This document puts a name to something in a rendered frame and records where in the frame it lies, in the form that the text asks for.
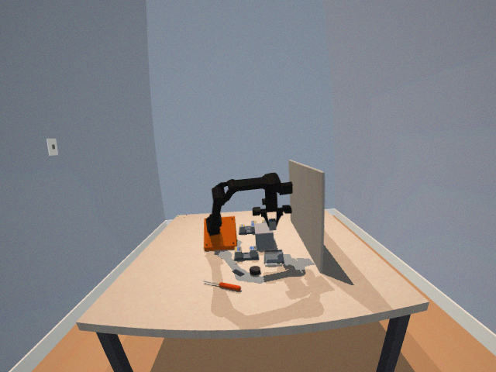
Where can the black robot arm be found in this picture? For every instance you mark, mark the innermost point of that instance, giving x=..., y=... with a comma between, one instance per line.
x=271, y=183

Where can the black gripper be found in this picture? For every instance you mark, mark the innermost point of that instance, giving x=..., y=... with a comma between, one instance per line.
x=271, y=206

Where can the beige flat panel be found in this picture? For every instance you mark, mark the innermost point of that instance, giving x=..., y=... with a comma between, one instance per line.
x=307, y=203

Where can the orange-handled screwdriver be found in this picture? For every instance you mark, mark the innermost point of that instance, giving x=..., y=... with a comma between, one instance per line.
x=228, y=286

